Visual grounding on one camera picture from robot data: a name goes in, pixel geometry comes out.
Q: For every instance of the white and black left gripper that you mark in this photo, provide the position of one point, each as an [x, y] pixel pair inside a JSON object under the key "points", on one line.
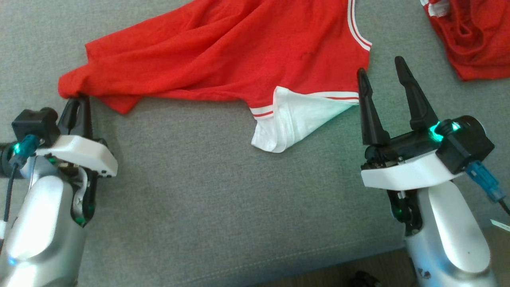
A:
{"points": [[83, 153]]}

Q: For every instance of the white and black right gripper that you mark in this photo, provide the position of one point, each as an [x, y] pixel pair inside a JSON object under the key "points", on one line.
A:
{"points": [[402, 171]]}

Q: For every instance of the red garment with white band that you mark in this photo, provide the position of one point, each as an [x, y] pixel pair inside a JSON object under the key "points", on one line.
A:
{"points": [[478, 40]]}

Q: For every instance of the red garment with striped trim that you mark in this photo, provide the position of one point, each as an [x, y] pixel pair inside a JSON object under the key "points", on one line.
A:
{"points": [[223, 56]]}

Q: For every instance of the white paper tag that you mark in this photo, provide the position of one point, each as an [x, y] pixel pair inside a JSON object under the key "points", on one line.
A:
{"points": [[500, 225]]}

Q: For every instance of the large grey sofa seat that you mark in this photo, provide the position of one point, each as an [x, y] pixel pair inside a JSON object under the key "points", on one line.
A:
{"points": [[223, 199]]}

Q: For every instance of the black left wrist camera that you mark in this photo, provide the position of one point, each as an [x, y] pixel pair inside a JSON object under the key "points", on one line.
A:
{"points": [[34, 123]]}

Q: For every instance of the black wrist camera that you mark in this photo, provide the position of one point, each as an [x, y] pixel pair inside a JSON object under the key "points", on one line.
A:
{"points": [[34, 123], [464, 147]]}

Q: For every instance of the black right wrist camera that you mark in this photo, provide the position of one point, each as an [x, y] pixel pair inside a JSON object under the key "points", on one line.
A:
{"points": [[464, 147]]}

